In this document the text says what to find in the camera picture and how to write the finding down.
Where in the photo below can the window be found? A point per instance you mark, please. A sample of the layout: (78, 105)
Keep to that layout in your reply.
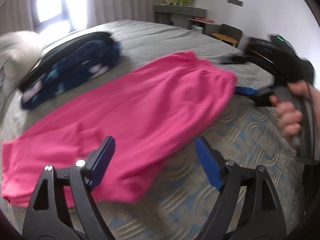
(50, 0)

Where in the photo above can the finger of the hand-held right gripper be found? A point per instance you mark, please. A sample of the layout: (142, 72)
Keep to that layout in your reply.
(247, 90)
(236, 59)

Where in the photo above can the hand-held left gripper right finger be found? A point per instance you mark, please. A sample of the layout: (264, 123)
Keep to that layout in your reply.
(207, 160)

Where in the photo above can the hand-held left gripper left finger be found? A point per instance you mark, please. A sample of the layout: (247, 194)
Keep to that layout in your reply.
(103, 162)

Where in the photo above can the beige curtain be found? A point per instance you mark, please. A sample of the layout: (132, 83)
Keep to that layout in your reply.
(112, 0)

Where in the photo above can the bed with patterned cover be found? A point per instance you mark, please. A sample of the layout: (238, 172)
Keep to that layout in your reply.
(237, 142)

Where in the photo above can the grey wall shelf with bottles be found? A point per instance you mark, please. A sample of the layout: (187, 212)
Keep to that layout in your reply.
(180, 11)

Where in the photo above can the pink cloth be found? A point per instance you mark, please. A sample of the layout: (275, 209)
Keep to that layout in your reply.
(201, 20)

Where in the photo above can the pink pants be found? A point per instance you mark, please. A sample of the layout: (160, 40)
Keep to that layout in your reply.
(137, 105)

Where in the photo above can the green bottles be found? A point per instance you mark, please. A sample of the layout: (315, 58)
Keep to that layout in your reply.
(176, 0)

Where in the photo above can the blue printed garment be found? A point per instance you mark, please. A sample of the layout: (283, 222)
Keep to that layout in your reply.
(75, 66)

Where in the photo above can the person's right hand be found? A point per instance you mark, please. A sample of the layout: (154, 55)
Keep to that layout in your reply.
(290, 120)

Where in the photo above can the grey wall plate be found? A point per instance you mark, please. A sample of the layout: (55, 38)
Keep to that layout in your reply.
(235, 1)

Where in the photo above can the dark chair with wooden seat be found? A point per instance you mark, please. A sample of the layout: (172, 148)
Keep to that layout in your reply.
(230, 31)

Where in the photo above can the folded patterned duvet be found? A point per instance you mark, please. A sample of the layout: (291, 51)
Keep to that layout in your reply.
(17, 50)

